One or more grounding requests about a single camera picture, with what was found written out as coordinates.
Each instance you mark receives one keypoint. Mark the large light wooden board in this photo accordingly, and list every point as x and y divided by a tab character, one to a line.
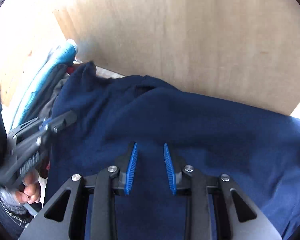
190	42

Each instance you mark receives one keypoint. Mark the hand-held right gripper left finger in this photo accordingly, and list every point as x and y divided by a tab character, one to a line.
131	170

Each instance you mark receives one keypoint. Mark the person's left hand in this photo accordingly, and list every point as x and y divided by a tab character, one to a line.
31	190

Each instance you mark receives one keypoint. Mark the person's left forearm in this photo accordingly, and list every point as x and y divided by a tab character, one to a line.
7	210

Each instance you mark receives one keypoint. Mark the pine plank panel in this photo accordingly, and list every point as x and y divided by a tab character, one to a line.
27	55

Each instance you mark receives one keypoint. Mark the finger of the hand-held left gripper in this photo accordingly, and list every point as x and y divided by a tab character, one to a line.
62	121

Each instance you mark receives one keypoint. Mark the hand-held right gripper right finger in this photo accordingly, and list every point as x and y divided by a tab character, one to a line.
170	170

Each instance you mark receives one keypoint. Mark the grey folded garment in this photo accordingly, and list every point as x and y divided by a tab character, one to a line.
50	100

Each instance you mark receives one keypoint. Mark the blue folded garment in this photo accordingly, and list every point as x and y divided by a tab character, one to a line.
50	67

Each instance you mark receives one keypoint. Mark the navy blue hoodie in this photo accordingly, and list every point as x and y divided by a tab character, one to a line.
190	135

